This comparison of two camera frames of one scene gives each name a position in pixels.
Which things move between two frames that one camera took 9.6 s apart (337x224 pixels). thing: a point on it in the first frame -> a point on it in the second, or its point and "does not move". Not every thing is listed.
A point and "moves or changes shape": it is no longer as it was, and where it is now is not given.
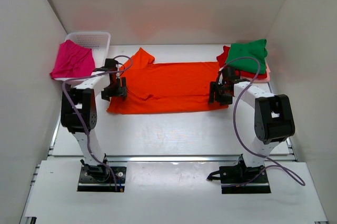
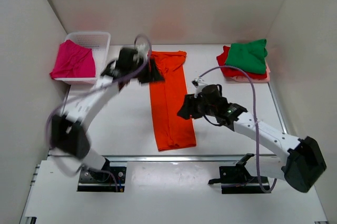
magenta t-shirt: (73, 60) does not move
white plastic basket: (98, 42) does not move
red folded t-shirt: (221, 58) does not move
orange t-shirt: (166, 88) moves or changes shape
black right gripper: (214, 96) -> (188, 111)
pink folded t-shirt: (263, 80) does not move
